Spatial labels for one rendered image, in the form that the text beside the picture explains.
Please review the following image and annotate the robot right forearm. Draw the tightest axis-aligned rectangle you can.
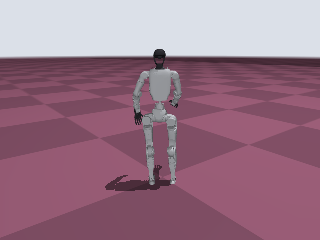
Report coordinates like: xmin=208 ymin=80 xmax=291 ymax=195
xmin=171 ymin=94 xmax=182 ymax=106

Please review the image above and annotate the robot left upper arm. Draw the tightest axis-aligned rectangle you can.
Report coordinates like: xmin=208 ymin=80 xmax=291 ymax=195
xmin=133 ymin=71 xmax=150 ymax=98

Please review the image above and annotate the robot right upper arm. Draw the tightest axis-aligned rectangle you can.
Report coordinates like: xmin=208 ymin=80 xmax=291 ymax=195
xmin=171 ymin=71 xmax=182 ymax=97

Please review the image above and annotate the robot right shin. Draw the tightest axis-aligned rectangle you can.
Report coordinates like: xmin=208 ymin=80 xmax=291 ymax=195
xmin=168 ymin=147 xmax=177 ymax=181

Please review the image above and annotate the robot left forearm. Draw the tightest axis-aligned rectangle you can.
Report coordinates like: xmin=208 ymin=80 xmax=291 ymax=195
xmin=132 ymin=94 xmax=141 ymax=114

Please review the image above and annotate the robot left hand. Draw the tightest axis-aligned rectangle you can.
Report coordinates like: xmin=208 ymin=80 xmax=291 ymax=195
xmin=134 ymin=109 xmax=144 ymax=125

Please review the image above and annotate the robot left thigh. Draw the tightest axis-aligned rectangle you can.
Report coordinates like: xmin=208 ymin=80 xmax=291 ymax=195
xmin=142 ymin=113 xmax=155 ymax=157

